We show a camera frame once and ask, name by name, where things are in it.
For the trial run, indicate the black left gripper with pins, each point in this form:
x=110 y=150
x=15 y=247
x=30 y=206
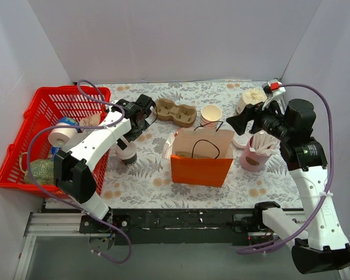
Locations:
x=137 y=124

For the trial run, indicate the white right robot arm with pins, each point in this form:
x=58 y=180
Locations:
x=319 y=244

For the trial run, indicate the red plastic basket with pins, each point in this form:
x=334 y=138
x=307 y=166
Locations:
x=48 y=105

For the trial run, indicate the floral table mat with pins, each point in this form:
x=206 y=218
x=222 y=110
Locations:
x=148 y=184

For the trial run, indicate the orange paper bag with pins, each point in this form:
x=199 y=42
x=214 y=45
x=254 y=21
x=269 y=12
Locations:
x=212 y=142

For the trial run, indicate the brown cardboard cup carrier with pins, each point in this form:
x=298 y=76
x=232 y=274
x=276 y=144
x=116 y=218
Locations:
x=181 y=114

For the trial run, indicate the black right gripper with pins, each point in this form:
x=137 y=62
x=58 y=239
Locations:
x=253 y=119

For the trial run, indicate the wrapped toilet paper roll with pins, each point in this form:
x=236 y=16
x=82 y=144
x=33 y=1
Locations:
x=250 y=96

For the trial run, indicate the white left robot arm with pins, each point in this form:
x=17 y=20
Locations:
x=73 y=170

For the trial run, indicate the white tape roll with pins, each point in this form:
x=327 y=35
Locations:
x=61 y=134

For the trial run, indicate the black paper coffee cup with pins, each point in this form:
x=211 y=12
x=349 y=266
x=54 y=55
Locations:
x=130 y=161

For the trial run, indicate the stack of paper cups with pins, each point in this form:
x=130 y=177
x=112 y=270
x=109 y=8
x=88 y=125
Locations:
x=210 y=115

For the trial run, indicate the white cup lid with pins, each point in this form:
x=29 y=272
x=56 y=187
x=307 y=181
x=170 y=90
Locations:
x=129 y=153

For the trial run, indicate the stack of white lids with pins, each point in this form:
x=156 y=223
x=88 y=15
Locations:
x=240 y=141

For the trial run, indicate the beige patterned cup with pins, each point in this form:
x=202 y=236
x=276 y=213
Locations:
x=90 y=121

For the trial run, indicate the pink straw holder cup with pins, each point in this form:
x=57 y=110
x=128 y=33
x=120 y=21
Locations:
x=250 y=160

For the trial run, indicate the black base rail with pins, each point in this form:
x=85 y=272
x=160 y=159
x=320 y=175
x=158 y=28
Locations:
x=191 y=226

